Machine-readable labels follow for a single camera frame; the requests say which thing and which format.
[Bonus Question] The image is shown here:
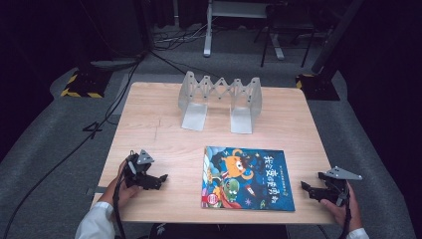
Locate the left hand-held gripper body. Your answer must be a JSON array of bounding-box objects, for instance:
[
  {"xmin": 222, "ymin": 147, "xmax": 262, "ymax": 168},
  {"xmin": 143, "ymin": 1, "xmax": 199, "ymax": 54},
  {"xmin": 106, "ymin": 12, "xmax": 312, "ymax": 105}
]
[{"xmin": 123, "ymin": 148, "xmax": 159, "ymax": 190}]

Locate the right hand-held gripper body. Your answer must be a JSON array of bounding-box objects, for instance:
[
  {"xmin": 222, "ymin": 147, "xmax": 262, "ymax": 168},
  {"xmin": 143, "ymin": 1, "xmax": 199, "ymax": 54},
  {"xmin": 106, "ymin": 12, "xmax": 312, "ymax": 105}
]
[{"xmin": 317, "ymin": 165, "xmax": 363, "ymax": 207}]

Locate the blue illustrated children's book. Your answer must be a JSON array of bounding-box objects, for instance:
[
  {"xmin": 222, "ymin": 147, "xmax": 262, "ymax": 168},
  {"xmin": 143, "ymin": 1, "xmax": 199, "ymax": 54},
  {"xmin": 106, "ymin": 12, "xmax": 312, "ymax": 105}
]
[{"xmin": 200, "ymin": 145, "xmax": 297, "ymax": 212}]

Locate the white extendable book rack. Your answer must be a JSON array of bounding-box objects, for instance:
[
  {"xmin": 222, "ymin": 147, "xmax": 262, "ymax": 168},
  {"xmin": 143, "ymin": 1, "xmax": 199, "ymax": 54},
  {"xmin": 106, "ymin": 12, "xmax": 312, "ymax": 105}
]
[{"xmin": 177, "ymin": 70, "xmax": 263, "ymax": 135}]

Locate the person's left hand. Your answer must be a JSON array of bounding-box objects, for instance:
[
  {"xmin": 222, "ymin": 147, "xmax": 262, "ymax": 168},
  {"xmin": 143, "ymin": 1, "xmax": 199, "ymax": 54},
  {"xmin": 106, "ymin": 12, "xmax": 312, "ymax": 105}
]
[{"xmin": 99, "ymin": 159, "xmax": 143, "ymax": 208}]

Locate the person's right hand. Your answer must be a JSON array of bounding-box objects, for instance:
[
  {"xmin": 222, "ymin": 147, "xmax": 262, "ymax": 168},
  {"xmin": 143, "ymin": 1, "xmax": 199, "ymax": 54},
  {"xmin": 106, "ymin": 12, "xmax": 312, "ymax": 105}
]
[{"xmin": 319, "ymin": 182, "xmax": 363, "ymax": 232}]

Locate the grey tape strip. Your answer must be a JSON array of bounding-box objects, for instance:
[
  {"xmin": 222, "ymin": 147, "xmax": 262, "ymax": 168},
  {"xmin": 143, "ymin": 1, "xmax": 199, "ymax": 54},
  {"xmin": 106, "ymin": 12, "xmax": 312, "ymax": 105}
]
[{"xmin": 87, "ymin": 186, "xmax": 109, "ymax": 196}]

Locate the person's dark clothing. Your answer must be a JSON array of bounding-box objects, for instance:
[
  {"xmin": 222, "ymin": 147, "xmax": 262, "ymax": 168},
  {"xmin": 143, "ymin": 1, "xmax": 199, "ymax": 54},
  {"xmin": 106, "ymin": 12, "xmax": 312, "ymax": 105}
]
[{"xmin": 148, "ymin": 222, "xmax": 291, "ymax": 239}]

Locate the black yellow striped stand base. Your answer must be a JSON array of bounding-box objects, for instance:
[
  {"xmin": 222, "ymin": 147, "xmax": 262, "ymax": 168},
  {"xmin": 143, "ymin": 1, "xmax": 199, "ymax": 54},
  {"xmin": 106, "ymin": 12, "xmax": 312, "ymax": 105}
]
[
  {"xmin": 60, "ymin": 69, "xmax": 112, "ymax": 100},
  {"xmin": 296, "ymin": 73, "xmax": 341, "ymax": 102}
]

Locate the black slanted pole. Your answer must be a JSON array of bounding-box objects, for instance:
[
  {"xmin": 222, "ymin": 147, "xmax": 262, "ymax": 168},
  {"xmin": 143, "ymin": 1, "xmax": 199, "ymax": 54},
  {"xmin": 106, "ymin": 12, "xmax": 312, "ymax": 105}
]
[{"xmin": 311, "ymin": 0, "xmax": 366, "ymax": 75}]

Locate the black metal chair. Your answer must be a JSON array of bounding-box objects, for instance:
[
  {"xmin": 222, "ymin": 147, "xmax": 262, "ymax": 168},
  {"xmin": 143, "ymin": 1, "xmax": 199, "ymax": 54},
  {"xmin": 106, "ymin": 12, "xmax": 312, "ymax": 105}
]
[{"xmin": 253, "ymin": 2, "xmax": 317, "ymax": 69}]

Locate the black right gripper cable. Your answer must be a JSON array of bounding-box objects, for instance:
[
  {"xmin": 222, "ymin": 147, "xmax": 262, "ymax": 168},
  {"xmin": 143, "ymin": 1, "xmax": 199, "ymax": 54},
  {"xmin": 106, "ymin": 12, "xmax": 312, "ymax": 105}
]
[{"xmin": 337, "ymin": 185, "xmax": 353, "ymax": 239}]

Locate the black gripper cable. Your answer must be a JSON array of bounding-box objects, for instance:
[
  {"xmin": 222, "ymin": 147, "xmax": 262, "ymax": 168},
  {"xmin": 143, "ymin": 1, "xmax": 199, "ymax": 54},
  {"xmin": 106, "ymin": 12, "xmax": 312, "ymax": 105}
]
[
  {"xmin": 111, "ymin": 150, "xmax": 134, "ymax": 239},
  {"xmin": 337, "ymin": 185, "xmax": 353, "ymax": 239}
]

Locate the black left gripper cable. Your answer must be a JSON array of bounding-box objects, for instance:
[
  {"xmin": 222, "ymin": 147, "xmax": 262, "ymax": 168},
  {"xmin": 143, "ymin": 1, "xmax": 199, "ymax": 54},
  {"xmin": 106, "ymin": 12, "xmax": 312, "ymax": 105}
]
[{"xmin": 111, "ymin": 150, "xmax": 134, "ymax": 239}]

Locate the long black floor cable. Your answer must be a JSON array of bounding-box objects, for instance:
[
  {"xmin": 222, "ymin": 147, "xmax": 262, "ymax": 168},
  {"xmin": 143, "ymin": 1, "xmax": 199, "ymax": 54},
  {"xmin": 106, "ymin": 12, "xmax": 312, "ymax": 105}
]
[{"xmin": 0, "ymin": 54, "xmax": 145, "ymax": 239}]

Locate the bundle of floor cables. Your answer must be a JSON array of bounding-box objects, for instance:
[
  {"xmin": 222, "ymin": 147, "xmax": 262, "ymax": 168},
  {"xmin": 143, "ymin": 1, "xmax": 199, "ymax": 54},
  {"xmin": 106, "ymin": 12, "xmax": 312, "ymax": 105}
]
[{"xmin": 152, "ymin": 19, "xmax": 215, "ymax": 52}]

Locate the white metal desk frame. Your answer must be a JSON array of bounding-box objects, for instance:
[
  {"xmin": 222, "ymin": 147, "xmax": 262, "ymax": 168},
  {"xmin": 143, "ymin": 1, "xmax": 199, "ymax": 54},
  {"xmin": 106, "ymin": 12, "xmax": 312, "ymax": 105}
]
[{"xmin": 203, "ymin": 0, "xmax": 287, "ymax": 62}]

